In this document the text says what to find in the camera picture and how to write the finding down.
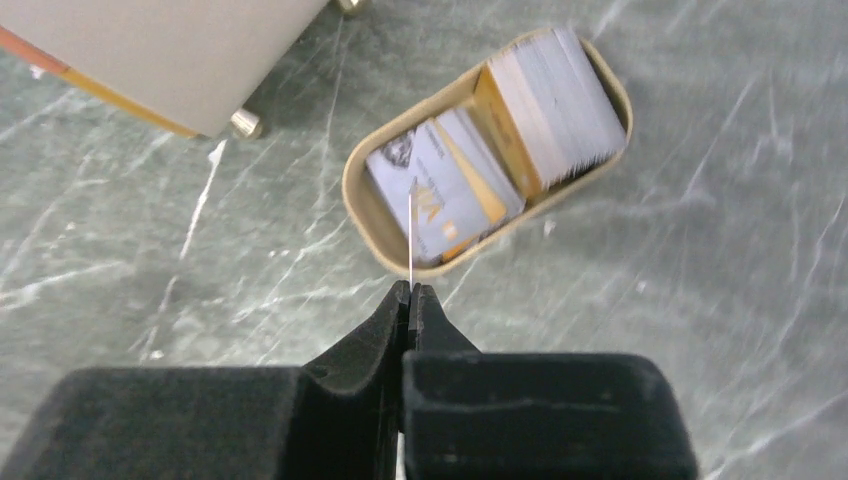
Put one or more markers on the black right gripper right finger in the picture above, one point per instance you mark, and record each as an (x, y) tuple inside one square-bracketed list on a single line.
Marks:
[(475, 415)]

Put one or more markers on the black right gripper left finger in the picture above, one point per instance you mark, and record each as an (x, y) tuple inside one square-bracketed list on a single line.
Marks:
[(335, 417)]

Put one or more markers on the white credit card edge-on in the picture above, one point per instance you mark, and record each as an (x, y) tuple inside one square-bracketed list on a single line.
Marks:
[(412, 234)]

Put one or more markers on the stack of cards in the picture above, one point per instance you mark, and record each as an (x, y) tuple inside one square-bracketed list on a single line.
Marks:
[(546, 109)]

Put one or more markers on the round pastel drawer cabinet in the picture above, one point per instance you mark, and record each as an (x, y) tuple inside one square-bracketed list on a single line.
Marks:
[(186, 66)]

